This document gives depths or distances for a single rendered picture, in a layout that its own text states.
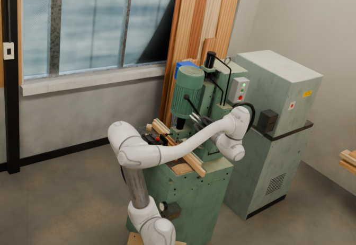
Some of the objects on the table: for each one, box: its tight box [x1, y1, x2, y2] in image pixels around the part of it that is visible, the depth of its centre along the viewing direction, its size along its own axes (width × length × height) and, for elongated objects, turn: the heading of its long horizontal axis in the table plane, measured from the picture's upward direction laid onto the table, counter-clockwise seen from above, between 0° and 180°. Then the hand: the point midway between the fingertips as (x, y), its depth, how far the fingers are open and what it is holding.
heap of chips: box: [171, 163, 193, 175], centre depth 251 cm, size 8×12×3 cm
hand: (195, 117), depth 231 cm, fingers closed
